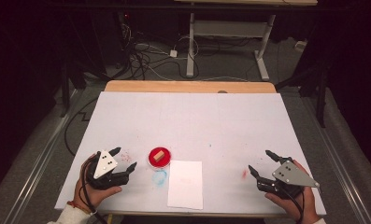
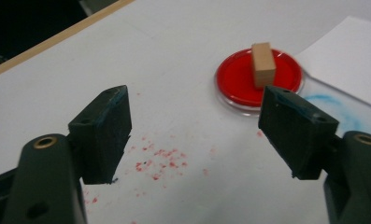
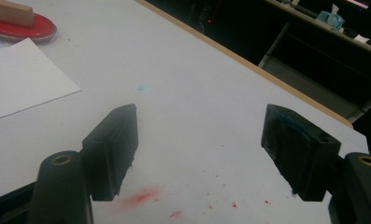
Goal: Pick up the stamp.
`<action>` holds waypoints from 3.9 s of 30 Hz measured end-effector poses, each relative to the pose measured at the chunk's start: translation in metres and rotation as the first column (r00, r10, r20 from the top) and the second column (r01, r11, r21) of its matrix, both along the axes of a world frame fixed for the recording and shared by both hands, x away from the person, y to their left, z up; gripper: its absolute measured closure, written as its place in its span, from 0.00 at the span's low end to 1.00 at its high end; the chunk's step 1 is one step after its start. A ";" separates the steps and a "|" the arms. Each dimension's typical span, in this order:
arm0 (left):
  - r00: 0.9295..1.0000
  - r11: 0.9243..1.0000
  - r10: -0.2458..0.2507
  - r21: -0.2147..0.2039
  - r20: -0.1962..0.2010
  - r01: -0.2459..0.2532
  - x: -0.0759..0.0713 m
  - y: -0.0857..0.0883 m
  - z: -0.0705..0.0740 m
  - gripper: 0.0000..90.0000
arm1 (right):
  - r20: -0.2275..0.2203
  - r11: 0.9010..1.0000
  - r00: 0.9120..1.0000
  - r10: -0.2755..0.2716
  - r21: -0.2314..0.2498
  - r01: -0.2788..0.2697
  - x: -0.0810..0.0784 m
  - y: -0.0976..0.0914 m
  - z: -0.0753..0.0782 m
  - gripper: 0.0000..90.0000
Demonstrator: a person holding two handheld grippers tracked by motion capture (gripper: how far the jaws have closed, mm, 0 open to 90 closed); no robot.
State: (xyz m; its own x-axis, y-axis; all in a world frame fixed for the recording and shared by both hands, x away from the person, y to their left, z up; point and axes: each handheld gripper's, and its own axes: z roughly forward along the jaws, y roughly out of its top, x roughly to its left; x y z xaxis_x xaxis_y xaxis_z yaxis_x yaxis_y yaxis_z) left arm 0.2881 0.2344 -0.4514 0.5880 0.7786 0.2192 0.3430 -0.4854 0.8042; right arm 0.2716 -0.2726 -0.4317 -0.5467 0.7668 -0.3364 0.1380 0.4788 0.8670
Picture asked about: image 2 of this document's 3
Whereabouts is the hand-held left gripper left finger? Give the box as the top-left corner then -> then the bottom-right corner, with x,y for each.
2,84 -> 133,224

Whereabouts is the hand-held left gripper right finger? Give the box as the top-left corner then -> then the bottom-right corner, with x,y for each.
258,86 -> 371,224

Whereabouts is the wooden stamp block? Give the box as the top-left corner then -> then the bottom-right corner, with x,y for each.
250,42 -> 277,90

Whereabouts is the white paper sheet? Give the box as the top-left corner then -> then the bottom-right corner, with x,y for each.
294,16 -> 371,111

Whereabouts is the white board table cover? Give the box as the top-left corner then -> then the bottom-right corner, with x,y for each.
0,0 -> 371,224

